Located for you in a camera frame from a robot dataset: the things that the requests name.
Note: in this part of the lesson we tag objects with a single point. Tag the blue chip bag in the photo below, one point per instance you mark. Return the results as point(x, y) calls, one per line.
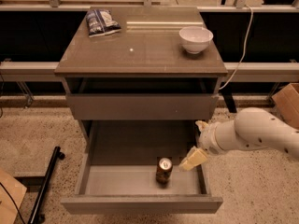
point(100, 22)

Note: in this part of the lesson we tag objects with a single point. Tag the cardboard box at right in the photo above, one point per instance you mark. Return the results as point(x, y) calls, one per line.
point(287, 103)

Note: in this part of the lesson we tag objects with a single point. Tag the open grey middle drawer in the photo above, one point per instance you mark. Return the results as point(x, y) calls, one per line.
point(118, 171)

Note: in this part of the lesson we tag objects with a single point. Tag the white ceramic bowl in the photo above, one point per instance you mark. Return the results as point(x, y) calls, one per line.
point(195, 39)

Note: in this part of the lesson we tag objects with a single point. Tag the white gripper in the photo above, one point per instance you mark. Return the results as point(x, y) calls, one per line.
point(207, 139)

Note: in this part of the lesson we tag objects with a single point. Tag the closed grey top drawer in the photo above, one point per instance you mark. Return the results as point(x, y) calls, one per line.
point(141, 106)

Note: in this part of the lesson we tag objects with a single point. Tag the grey drawer cabinet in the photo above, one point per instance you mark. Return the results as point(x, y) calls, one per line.
point(144, 57)

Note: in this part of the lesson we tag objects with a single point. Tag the orange soda can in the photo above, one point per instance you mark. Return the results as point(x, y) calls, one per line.
point(163, 170)

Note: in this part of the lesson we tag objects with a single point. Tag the cardboard sheet at left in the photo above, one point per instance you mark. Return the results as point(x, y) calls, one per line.
point(12, 193)

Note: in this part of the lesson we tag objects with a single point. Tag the black metal bar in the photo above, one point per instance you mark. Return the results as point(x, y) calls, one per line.
point(57, 154)

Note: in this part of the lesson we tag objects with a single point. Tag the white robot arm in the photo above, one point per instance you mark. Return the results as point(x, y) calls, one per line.
point(251, 129)

